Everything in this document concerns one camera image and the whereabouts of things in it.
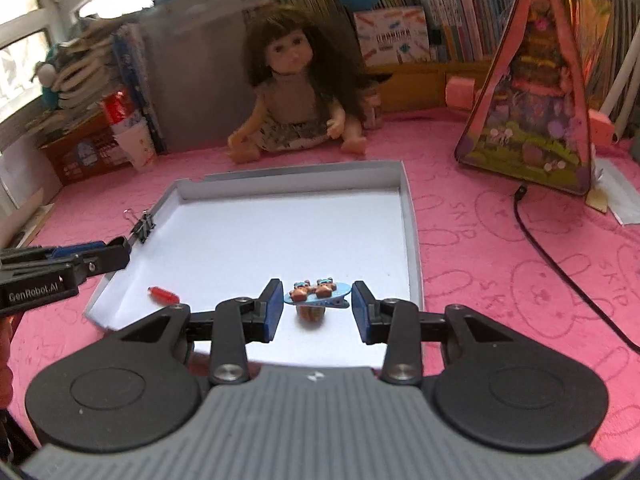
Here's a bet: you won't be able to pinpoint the black binder clip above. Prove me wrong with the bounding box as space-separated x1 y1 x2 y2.
122 208 157 246

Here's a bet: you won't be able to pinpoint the stack of worn books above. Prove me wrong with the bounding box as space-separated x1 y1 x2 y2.
47 25 123 136

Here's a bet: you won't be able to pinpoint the brown-haired doll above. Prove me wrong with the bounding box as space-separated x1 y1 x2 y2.
227 4 368 165

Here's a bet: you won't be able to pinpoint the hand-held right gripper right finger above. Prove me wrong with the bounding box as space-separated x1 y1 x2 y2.
351 280 522 386

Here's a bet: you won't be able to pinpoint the blue and white plush toy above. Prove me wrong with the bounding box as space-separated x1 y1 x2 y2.
35 42 63 111

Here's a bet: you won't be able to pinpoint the white box with colourful print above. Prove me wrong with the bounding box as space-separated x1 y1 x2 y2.
354 6 432 66

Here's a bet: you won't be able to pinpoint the leaning colourful picture books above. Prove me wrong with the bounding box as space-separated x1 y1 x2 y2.
565 0 640 111

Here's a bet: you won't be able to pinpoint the white paper cup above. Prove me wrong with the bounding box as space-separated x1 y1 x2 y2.
111 119 158 173

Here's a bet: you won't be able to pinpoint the white metal stand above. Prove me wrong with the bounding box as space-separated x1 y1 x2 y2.
597 45 640 141

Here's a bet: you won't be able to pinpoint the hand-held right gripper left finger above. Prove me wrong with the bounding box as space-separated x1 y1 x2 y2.
119 278 285 386

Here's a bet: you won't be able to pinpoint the pink foam block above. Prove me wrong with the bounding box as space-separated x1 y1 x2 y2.
587 109 616 146
445 76 481 110

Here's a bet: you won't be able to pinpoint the white flat packet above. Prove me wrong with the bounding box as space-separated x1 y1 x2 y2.
585 160 640 226

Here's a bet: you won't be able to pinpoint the black cable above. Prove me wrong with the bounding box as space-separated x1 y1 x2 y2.
514 185 640 353

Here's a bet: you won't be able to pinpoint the white shallow cardboard tray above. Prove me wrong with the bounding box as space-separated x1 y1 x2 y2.
82 159 426 376

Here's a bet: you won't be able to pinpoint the person's left forearm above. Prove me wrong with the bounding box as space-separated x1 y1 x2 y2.
0 317 15 411

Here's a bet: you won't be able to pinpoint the pink triangular toy box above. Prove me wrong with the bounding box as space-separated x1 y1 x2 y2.
454 0 598 196

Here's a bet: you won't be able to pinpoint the grey plastic case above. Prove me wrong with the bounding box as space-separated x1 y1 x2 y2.
137 0 271 153

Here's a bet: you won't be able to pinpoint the pink embossed table cover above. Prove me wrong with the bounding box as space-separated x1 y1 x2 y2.
0 95 640 466

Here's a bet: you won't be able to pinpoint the yellow wooden shelf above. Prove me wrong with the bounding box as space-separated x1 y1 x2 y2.
365 57 501 111

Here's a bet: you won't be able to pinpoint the blue hair clip with bears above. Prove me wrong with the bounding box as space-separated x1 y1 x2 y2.
284 277 351 323

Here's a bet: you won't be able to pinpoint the small red cylinder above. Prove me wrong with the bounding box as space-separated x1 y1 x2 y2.
146 286 181 305

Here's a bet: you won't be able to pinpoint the row of upright books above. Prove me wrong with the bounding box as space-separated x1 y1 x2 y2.
265 0 526 63

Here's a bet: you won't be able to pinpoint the white window frame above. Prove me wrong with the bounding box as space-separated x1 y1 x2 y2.
0 0 166 126

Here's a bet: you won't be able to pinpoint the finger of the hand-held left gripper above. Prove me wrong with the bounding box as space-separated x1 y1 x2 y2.
60 237 132 281
0 243 107 262

